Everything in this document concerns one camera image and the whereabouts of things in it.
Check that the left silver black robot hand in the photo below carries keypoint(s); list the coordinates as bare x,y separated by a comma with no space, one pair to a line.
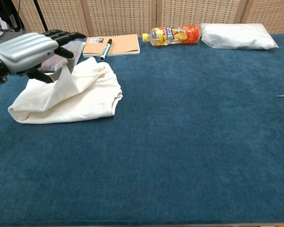
26,52

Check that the white t-shirt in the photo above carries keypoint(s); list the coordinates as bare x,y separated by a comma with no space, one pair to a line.
73,101

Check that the frosted bag with maroon garment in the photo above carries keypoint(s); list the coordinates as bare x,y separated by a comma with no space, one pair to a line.
49,65

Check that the black tripod stand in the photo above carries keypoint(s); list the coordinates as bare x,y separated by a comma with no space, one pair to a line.
41,19

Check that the green marker pen black cap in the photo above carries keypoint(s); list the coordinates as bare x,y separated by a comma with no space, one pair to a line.
105,49

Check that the brown kraft spiral notebook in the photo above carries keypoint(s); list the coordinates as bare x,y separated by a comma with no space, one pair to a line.
125,43

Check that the wicker folding screen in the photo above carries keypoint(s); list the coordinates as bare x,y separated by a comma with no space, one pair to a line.
120,16

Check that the orange drink plastic bottle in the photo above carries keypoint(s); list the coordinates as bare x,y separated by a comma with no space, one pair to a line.
172,35

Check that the blue felt table cloth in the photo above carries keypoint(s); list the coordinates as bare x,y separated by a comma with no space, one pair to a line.
156,165

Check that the clear bag with white garment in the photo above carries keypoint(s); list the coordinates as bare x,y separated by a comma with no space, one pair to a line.
236,36

